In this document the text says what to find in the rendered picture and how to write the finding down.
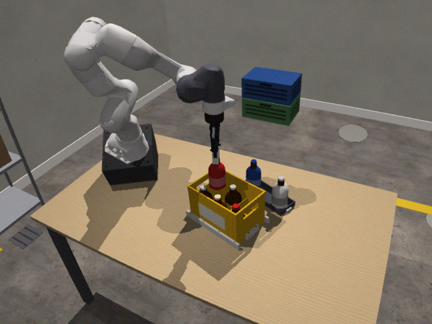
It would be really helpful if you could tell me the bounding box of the dark brown bottle with cream cap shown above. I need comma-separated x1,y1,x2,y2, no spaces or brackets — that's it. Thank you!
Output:
214,194,227,208

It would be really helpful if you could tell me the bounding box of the red bottle with pale label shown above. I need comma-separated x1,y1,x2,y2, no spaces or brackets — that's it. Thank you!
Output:
209,158,225,190

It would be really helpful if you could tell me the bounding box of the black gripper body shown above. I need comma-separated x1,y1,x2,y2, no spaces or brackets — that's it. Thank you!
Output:
205,112,224,134

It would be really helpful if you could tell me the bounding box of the blue bottle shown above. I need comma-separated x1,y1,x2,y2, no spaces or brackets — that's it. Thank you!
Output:
246,159,261,188

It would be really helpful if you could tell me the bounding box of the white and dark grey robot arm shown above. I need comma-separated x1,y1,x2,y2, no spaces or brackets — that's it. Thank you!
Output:
63,17,236,164

